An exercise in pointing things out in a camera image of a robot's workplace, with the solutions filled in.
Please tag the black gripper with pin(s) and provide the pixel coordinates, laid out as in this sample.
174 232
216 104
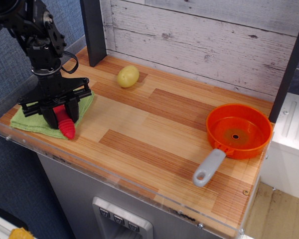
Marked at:
52 91

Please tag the red handled metal spoon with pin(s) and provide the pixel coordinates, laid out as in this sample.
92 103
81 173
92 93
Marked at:
64 122

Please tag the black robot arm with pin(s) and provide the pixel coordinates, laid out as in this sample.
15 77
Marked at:
33 26

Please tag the green table cloth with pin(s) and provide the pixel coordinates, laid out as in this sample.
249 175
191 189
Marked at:
37 123

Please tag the clear acrylic table guard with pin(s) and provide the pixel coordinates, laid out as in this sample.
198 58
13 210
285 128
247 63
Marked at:
138 177

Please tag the yellow potato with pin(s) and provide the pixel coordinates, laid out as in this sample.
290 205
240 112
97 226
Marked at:
128 76

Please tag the grey dispenser control panel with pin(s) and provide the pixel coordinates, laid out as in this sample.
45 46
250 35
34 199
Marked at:
117 223

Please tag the white side appliance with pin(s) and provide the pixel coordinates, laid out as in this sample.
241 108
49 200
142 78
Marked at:
280 169

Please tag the dark grey left post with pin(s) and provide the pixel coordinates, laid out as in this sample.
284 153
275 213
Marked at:
94 32

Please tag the dark grey post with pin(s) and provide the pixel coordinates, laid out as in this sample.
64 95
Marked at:
285 83
94 32

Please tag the orange pan with grey handle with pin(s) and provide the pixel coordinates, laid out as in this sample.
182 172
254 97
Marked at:
236 131

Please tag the dark grey right post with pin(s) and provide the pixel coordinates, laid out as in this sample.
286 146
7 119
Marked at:
285 83

